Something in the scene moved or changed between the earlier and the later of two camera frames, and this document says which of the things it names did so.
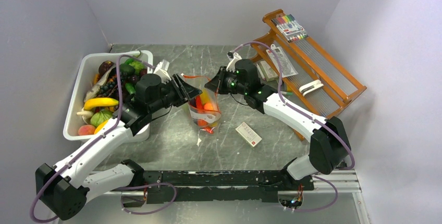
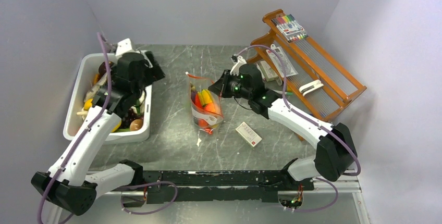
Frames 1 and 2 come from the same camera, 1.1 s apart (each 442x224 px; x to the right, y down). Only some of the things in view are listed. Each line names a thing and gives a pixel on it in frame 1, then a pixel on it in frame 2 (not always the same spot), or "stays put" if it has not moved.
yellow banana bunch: [205, 97] stays put
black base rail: [174, 186] stays put
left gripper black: [187, 91] → [154, 72]
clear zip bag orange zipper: [204, 109] stays put
